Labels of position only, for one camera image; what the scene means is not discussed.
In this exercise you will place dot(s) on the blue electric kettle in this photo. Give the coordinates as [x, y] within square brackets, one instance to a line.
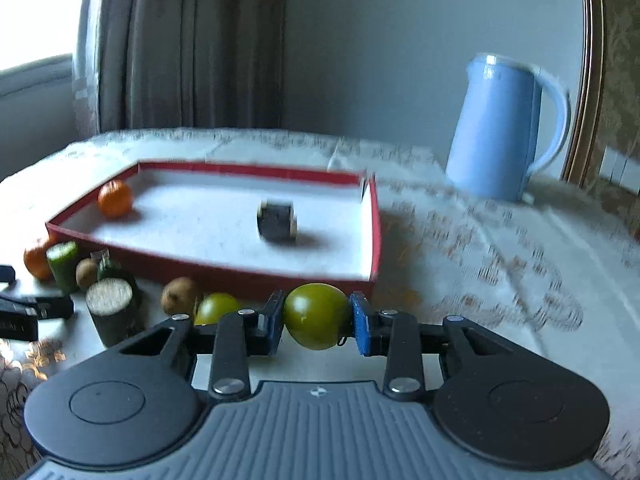
[492, 130]

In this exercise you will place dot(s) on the green tomato with calyx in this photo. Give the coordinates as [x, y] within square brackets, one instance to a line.
[315, 315]

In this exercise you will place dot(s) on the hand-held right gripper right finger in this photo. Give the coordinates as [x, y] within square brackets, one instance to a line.
[361, 325]

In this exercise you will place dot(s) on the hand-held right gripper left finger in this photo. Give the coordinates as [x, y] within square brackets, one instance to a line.
[274, 327]

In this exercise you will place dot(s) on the gold framed patterned panel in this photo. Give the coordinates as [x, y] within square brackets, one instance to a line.
[620, 85]

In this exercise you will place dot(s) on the beige curtain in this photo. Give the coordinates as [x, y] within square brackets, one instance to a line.
[190, 45]

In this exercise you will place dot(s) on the window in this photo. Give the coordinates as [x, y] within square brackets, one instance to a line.
[35, 15]

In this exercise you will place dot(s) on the brown round fruit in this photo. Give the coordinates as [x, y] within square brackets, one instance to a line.
[178, 295]
[86, 273]

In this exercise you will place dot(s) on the dark cube block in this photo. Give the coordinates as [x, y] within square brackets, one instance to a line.
[276, 221]

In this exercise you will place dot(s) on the green cucumber piece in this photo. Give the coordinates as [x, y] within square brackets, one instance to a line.
[64, 266]

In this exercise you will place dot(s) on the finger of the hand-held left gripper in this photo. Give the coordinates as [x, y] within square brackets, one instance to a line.
[45, 306]
[6, 274]

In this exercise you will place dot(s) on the red shallow cardboard box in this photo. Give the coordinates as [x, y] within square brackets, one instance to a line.
[210, 220]

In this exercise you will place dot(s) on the orange tangerine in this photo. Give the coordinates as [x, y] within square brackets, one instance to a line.
[37, 262]
[115, 199]

